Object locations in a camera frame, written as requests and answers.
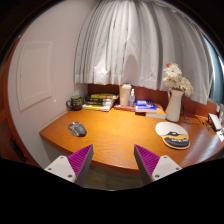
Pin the white flower bouquet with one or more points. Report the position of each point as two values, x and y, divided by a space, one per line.
174 80

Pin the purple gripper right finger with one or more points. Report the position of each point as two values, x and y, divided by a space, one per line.
153 167

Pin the white plastic container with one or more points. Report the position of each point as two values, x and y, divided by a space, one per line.
124 91

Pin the clear sanitizer bottle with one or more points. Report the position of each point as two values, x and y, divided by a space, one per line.
132 98

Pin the white round mouse pad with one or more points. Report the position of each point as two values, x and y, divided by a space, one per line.
165 128

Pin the black yellow wrist rest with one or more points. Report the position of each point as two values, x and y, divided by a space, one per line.
176 141

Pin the grey computer mouse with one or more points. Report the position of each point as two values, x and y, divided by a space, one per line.
77 129

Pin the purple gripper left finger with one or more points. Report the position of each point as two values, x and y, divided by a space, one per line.
74 167

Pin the white pleated curtain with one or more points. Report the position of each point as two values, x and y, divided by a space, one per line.
130 41

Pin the orange white book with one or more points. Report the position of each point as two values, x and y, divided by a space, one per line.
160 113

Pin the dark green mug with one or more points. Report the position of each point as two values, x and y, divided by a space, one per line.
75 103

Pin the yellow top book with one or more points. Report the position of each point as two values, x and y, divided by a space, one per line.
104 96

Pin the blue book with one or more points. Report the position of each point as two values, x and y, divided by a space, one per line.
145 106

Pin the red flat book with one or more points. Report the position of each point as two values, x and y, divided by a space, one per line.
124 108

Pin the white yellow bottom book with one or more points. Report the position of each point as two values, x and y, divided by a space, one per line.
97 107

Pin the black middle book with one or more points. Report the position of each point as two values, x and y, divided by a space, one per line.
98 101

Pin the black white charger device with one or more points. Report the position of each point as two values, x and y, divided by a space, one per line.
215 121

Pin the white ceramic vase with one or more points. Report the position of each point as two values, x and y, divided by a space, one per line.
174 105

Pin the white wall panel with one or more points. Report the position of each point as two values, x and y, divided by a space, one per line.
33 73

